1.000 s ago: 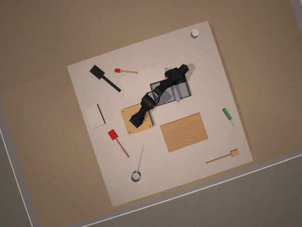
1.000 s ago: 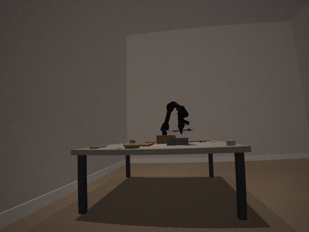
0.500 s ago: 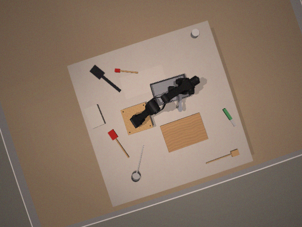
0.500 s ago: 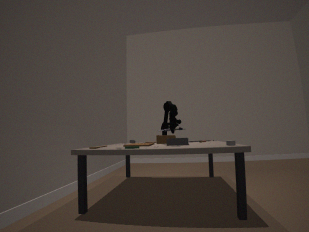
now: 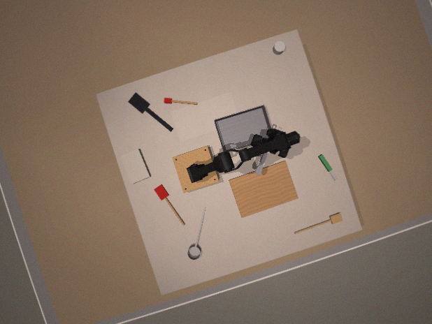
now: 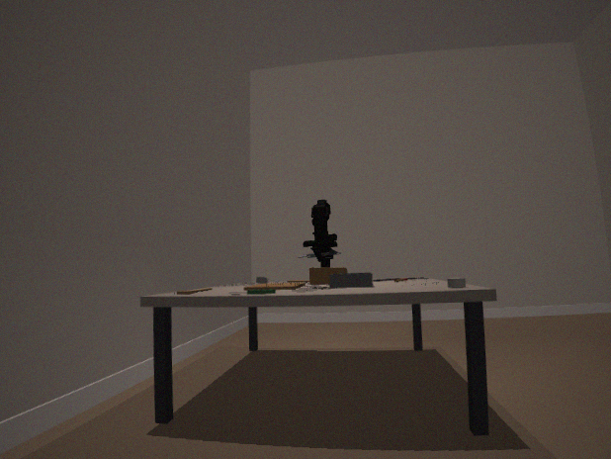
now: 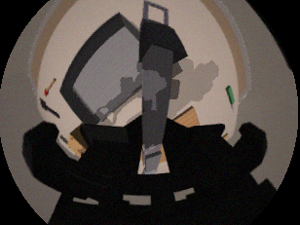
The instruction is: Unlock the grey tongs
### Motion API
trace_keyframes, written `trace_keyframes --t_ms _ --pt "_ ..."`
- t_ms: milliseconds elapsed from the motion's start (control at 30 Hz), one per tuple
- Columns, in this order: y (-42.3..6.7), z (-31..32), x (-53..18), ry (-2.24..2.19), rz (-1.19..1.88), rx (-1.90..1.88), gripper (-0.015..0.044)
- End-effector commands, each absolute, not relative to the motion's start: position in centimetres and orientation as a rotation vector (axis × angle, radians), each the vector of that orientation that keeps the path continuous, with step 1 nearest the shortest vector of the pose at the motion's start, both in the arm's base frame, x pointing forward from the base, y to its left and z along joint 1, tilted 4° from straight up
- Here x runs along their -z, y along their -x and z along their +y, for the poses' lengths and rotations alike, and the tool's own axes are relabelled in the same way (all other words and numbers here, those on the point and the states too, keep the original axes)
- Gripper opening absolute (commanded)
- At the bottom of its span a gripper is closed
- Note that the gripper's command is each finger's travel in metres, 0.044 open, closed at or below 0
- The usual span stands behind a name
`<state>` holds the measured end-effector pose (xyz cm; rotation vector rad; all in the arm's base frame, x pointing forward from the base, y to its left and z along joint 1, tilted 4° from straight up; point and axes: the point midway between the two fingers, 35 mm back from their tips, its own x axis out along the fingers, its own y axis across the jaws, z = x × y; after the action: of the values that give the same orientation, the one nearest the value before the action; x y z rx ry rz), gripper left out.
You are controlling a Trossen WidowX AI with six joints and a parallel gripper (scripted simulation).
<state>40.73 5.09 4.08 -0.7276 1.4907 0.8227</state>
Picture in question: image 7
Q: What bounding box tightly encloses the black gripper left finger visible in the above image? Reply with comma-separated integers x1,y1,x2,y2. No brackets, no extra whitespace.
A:
80,115,142,174

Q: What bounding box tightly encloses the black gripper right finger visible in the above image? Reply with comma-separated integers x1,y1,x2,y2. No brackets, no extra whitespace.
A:
162,119,225,172

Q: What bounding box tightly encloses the black spatula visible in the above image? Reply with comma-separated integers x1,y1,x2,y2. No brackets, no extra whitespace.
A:
40,99,59,118

